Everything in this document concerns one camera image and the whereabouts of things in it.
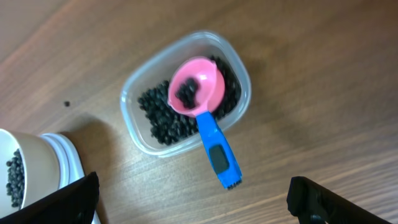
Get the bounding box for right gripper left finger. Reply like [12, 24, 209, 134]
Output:
[1, 172, 100, 224]

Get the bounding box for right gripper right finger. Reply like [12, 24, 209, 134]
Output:
[287, 176, 390, 224]

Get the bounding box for pink scoop with blue handle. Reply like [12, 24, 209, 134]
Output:
[167, 57, 242, 190]

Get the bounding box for white kitchen scale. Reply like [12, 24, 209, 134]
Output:
[41, 133, 101, 224]

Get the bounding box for white bowl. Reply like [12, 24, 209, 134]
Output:
[1, 129, 60, 217]

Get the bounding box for black beans in bowl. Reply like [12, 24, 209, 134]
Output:
[6, 149, 25, 209]

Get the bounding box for clear plastic container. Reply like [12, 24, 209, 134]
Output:
[120, 30, 252, 157]

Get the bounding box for black beans in container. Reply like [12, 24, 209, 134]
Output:
[137, 55, 241, 145]

